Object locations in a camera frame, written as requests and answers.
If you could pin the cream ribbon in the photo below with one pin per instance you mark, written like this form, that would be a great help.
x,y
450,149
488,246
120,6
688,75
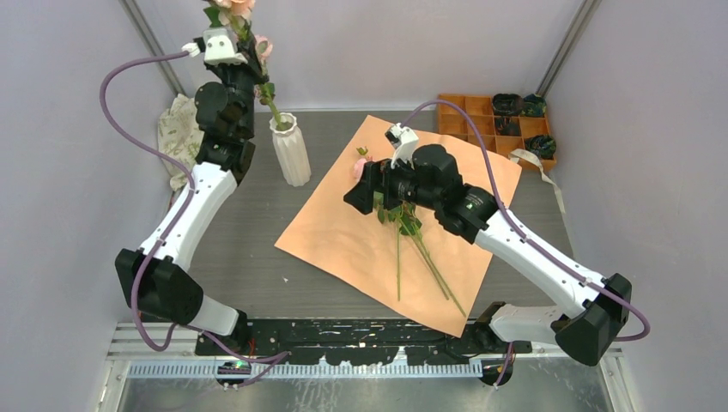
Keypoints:
x,y
517,155

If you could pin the cream printed cloth bag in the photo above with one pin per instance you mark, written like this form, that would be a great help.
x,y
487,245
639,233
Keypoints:
x,y
178,134

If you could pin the pale rose stem four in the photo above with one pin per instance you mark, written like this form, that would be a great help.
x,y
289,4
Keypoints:
x,y
364,158

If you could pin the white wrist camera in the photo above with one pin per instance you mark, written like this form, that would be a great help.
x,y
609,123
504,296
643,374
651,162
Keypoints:
x,y
404,141
217,45

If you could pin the dark rolled fabric top left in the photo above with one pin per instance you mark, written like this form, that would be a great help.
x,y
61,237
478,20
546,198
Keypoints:
x,y
507,104

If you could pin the pink rose stem two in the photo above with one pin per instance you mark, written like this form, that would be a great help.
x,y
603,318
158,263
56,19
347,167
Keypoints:
x,y
398,263

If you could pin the dark rolled fabric middle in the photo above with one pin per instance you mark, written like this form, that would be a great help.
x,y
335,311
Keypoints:
x,y
507,126

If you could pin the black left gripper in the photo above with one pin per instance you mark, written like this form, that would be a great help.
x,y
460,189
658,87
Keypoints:
x,y
251,67

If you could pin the pink rose stem three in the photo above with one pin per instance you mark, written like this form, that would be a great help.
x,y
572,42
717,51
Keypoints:
x,y
404,217

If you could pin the orange wrapping paper sheet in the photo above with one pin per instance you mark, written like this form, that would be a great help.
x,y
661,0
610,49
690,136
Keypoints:
x,y
425,274

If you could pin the dark rolled fabric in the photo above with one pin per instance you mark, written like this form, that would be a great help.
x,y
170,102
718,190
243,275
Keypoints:
x,y
507,126
507,104

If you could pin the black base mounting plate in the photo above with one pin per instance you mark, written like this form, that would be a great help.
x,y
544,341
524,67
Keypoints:
x,y
363,342

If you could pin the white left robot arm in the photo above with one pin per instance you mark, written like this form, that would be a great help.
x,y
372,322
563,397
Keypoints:
x,y
154,277

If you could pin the white ribbed vase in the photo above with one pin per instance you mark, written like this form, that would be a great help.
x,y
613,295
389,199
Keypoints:
x,y
290,149

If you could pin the aluminium front rail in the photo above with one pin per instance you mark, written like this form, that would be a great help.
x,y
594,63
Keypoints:
x,y
192,354

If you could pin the blue green rolled fabric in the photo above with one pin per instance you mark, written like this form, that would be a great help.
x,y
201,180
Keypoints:
x,y
534,106

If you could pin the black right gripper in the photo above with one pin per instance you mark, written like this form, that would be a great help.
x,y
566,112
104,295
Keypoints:
x,y
361,196

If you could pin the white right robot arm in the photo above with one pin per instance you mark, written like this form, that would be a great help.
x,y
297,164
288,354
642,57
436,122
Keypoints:
x,y
589,309

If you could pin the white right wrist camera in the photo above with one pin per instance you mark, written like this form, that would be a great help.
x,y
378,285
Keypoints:
x,y
404,141

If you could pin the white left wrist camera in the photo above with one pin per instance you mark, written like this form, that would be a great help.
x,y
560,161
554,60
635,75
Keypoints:
x,y
217,45

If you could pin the pink rose stem one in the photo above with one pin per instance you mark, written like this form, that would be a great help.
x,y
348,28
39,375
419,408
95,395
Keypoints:
x,y
237,15

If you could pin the green rolled fabric bottom right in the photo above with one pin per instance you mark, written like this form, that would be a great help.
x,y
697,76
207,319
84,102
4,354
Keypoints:
x,y
542,146

